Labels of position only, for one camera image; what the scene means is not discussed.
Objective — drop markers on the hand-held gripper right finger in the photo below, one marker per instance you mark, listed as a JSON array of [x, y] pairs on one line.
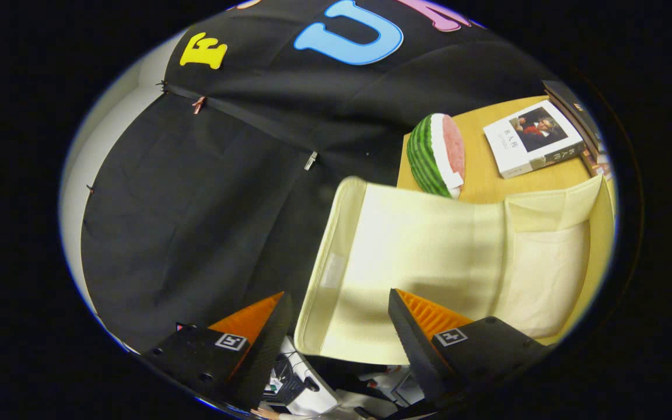
[[415, 356]]

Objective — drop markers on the white portrait cover book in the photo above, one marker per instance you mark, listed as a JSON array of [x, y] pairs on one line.
[[531, 140]]

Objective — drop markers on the cream fabric storage box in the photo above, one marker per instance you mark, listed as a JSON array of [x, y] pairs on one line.
[[429, 245]]

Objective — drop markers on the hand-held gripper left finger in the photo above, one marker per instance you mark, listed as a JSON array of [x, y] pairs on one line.
[[263, 361]]

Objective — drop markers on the watermelon slice toy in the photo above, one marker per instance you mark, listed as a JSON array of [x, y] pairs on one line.
[[429, 157]]

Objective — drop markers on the black hardcover book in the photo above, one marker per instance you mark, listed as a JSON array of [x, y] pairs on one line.
[[572, 108]]

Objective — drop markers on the copper clip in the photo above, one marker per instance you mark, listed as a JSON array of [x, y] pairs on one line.
[[198, 105]]

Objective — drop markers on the silver clip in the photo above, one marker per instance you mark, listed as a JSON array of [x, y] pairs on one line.
[[310, 161]]

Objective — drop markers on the reddish brown book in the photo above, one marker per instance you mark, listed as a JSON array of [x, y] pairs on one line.
[[600, 166]]

